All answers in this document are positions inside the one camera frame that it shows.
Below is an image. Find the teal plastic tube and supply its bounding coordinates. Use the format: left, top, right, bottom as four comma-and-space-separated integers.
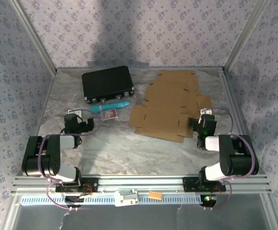
89, 102, 131, 113

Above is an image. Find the black hard case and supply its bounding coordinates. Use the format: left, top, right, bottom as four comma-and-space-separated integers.
81, 66, 136, 104

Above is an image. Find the circuit board with green light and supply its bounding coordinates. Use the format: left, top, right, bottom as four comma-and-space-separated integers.
199, 194, 219, 207

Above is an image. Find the white plastic clamp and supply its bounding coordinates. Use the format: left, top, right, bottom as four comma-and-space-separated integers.
114, 188, 139, 207

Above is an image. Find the aluminium side rail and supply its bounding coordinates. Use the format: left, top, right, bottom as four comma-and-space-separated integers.
221, 68, 259, 175
21, 69, 58, 175

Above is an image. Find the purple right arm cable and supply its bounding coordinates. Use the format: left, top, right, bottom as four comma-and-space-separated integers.
197, 107, 259, 211

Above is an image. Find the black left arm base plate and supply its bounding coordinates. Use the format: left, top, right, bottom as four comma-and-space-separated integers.
55, 177, 99, 193

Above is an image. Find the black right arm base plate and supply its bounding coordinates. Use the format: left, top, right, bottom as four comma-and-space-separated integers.
182, 176, 226, 192

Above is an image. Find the grey slotted cable duct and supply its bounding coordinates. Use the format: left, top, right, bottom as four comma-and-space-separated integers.
20, 194, 203, 206

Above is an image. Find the black electronics bracket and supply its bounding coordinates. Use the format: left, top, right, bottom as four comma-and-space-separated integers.
64, 195, 85, 208

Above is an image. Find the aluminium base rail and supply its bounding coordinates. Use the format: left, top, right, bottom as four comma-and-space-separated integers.
11, 174, 273, 195

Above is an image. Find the aluminium corner post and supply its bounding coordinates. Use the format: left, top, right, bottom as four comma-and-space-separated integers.
9, 0, 58, 72
223, 0, 271, 70

